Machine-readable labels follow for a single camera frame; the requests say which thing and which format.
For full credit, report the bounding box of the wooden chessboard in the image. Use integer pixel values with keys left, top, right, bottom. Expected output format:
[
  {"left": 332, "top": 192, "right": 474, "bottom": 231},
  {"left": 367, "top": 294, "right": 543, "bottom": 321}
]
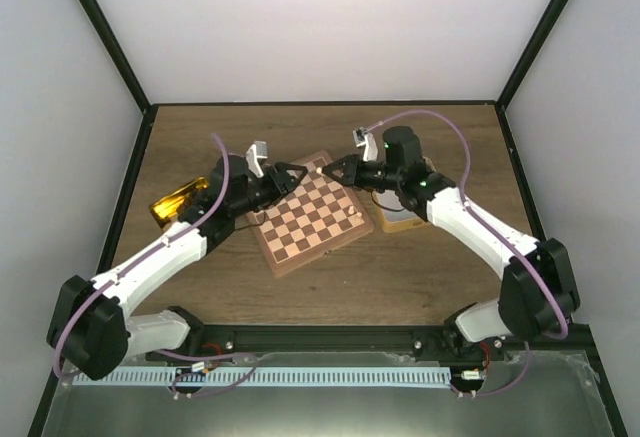
[{"left": 246, "top": 150, "right": 374, "bottom": 277}]

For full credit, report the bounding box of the gold tin with dark pieces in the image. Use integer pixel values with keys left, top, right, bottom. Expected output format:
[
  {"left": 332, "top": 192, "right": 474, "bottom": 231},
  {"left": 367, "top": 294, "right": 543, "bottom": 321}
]
[{"left": 149, "top": 176, "right": 209, "bottom": 231}]

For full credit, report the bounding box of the black enclosure frame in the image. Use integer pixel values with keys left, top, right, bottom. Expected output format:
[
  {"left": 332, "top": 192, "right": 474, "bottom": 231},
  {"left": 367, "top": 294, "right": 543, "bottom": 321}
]
[{"left": 27, "top": 0, "right": 629, "bottom": 437}]

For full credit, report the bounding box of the black mounting rail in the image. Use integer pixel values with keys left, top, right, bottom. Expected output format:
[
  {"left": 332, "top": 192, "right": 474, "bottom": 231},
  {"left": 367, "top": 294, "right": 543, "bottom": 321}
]
[{"left": 64, "top": 324, "right": 596, "bottom": 363}]

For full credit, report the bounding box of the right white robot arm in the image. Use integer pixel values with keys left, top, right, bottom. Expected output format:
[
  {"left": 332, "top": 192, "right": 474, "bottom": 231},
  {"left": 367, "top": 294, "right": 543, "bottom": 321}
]
[{"left": 322, "top": 126, "right": 580, "bottom": 360}]

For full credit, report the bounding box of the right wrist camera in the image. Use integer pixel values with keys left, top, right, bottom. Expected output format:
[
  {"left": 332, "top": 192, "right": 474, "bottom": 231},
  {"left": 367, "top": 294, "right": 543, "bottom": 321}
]
[{"left": 352, "top": 127, "right": 378, "bottom": 162}]

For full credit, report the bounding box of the light blue slotted strip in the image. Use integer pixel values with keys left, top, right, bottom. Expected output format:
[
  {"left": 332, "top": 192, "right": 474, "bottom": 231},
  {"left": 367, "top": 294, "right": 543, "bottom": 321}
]
[{"left": 72, "top": 366, "right": 451, "bottom": 389}]

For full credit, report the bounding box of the cream tin with light pieces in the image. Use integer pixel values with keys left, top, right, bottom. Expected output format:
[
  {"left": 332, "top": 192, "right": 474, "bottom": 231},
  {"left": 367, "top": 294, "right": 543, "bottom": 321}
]
[{"left": 370, "top": 185, "right": 430, "bottom": 234}]

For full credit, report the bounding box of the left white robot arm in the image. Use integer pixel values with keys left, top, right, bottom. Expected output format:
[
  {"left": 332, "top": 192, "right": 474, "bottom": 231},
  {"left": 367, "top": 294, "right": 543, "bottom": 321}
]
[{"left": 46, "top": 156, "right": 308, "bottom": 380}]

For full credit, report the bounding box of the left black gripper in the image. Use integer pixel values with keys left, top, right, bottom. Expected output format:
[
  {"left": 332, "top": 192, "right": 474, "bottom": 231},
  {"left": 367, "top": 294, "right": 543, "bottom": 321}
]
[{"left": 231, "top": 163, "right": 308, "bottom": 218}]

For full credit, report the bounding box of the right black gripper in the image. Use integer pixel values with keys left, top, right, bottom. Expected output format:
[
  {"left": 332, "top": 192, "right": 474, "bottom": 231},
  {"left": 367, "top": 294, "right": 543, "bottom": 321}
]
[{"left": 323, "top": 155, "right": 402, "bottom": 194}]

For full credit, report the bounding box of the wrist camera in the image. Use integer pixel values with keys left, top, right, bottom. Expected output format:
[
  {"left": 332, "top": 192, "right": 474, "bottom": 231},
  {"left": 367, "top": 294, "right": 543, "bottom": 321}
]
[
  {"left": 245, "top": 141, "right": 268, "bottom": 179},
  {"left": 352, "top": 127, "right": 378, "bottom": 162}
]

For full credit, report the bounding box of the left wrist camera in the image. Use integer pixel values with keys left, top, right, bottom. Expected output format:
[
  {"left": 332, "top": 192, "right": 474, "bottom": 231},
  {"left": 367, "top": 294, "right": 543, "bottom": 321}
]
[{"left": 245, "top": 141, "right": 268, "bottom": 179}]

